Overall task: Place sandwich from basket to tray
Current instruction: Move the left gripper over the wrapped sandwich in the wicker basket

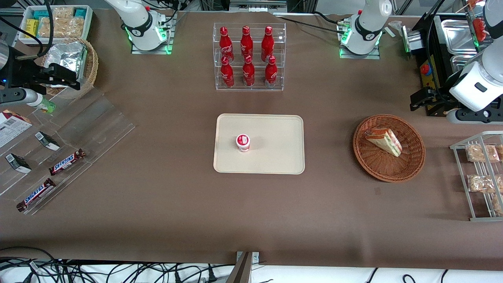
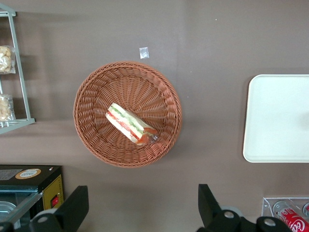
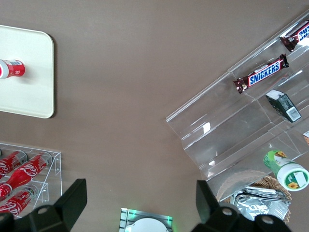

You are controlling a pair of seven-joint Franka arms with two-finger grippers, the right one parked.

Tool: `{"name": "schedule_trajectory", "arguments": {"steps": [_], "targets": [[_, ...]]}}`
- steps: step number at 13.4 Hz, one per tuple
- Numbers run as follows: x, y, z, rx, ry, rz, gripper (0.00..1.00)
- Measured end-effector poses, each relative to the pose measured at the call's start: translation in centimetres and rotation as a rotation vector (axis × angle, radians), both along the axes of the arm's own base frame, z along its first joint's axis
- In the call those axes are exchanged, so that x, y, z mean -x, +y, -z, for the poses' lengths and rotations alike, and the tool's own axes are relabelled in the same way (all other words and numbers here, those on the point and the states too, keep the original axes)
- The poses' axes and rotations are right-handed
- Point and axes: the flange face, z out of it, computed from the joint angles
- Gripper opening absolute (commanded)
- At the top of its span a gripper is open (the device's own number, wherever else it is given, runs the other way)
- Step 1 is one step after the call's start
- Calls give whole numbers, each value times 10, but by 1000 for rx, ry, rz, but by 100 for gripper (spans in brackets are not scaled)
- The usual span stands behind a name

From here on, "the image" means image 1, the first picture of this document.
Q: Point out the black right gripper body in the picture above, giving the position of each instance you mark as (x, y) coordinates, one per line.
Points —
(23, 73)

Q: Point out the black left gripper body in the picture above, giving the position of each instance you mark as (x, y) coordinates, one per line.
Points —
(435, 100)

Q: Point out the triangular sandwich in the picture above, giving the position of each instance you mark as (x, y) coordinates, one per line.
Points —
(383, 140)

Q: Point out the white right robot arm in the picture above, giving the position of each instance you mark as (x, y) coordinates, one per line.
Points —
(141, 23)

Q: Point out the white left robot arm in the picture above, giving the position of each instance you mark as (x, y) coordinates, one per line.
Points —
(367, 27)

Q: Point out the light wicker basket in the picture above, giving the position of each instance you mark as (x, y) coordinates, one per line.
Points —
(91, 67)

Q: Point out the brown wicker basket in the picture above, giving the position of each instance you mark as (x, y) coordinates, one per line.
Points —
(377, 165)

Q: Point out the beige plastic tray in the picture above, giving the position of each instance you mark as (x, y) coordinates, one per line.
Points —
(275, 149)

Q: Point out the black food warmer machine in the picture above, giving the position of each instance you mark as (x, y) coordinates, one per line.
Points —
(426, 86)

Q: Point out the silver foil bag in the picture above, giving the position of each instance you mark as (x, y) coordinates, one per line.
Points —
(67, 55)

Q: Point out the green white bottle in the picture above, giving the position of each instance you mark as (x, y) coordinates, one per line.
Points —
(46, 105)

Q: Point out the clear cracker bag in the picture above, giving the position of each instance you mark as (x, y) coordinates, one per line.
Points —
(59, 17)
(59, 31)

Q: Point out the steel food pan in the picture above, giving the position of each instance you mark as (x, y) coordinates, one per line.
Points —
(458, 37)
(461, 63)

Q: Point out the yellow snack box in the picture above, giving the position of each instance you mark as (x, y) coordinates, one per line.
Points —
(32, 28)

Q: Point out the white plastic bin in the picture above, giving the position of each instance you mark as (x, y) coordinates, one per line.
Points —
(88, 23)

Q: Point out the clear acrylic stepped display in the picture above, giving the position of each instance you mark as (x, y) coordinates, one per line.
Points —
(98, 125)

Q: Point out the silver metal box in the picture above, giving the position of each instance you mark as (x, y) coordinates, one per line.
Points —
(412, 39)

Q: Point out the white printed carton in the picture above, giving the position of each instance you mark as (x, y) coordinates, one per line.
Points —
(11, 129)

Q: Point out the small black white box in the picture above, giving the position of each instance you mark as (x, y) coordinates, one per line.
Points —
(47, 140)
(17, 163)

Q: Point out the teal snack box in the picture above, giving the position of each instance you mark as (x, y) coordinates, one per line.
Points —
(40, 15)
(80, 13)

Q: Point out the clear bag of pastries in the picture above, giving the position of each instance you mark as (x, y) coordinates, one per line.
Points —
(481, 153)
(481, 184)
(498, 204)
(500, 151)

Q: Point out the clear plastic wrapper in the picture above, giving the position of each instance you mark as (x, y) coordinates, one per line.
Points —
(396, 26)

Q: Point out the brown Snickers bar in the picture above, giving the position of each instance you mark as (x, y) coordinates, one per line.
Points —
(36, 195)
(67, 162)

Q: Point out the red skewered snack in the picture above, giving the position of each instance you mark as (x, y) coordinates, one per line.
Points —
(479, 29)

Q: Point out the red cola bottle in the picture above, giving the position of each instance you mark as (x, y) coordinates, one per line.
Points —
(246, 42)
(224, 44)
(267, 43)
(248, 74)
(227, 74)
(270, 74)

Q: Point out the clear acrylic bottle rack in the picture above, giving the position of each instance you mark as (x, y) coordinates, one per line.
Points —
(257, 84)

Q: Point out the red white yogurt cup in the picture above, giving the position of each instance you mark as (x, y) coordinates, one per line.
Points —
(243, 142)

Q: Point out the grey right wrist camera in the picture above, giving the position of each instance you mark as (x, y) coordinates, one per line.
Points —
(17, 96)

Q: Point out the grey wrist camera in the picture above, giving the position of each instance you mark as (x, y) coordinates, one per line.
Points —
(471, 116)
(17, 96)

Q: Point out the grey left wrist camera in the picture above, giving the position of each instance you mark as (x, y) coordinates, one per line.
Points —
(471, 116)

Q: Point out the aluminium arm base plate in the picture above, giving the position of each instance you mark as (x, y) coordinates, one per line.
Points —
(169, 43)
(359, 56)

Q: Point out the grey metal post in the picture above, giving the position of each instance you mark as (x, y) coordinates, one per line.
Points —
(241, 271)

